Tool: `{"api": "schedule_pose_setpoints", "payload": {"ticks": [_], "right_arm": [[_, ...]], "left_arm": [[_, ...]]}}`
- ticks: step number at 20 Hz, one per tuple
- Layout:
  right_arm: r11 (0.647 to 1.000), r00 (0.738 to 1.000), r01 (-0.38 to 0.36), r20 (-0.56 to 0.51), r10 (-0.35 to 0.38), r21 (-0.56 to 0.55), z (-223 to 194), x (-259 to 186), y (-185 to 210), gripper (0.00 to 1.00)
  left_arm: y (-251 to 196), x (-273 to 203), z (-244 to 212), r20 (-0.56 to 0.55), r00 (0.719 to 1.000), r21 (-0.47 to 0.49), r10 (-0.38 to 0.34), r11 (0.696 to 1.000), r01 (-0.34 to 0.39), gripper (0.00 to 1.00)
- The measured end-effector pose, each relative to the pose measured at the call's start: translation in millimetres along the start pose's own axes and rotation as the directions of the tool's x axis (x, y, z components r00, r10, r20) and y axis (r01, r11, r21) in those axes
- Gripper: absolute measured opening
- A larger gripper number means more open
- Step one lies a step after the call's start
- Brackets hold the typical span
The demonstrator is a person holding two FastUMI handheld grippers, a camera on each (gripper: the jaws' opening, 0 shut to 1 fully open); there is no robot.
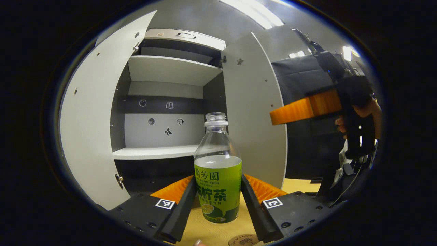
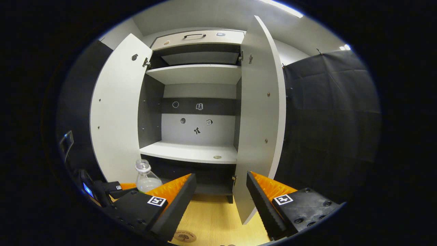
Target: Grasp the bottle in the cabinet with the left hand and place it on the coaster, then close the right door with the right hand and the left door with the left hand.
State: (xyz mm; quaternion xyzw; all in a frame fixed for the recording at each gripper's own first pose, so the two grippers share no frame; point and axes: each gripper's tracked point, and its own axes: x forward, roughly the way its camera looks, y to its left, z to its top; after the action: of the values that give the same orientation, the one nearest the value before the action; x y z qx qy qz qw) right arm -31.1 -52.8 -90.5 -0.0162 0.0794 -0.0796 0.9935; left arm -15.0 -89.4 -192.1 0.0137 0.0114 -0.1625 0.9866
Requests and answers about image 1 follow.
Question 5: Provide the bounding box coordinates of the white cabinet door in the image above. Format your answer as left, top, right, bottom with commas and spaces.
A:
59, 10, 158, 211
221, 32, 288, 190

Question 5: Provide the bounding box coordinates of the long ceiling light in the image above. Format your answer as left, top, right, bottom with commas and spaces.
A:
220, 0, 284, 30

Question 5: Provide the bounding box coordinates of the grey cabinet drawer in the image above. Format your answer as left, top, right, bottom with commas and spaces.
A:
144, 28, 226, 52

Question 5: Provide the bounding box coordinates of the small ceiling light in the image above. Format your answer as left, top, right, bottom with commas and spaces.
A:
342, 45, 360, 62

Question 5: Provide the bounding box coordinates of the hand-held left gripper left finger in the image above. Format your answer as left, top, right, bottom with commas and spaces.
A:
109, 175, 198, 244

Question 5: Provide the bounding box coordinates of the green label plastic bottle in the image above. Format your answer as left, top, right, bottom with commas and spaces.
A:
194, 112, 242, 224

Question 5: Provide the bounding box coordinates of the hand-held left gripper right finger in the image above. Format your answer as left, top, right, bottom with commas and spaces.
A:
241, 174, 337, 244

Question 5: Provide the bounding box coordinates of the white and grey cabinet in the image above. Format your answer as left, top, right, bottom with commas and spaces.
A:
110, 28, 227, 192

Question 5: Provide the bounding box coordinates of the round wooden coaster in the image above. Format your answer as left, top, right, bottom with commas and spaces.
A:
228, 234, 260, 246

